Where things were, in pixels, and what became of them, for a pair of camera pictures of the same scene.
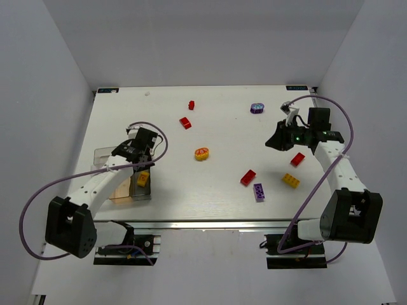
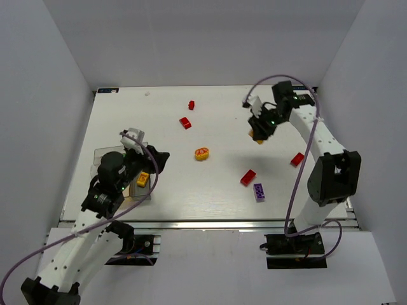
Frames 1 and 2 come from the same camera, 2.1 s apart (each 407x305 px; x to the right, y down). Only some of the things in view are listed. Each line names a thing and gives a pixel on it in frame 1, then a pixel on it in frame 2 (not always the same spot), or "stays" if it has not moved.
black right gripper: [284, 137] -> [260, 129]
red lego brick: [297, 159] stays
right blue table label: [296, 88] stays
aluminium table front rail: [217, 225] stays
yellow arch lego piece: [142, 178] stays
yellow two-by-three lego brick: [290, 180] -> [251, 134]
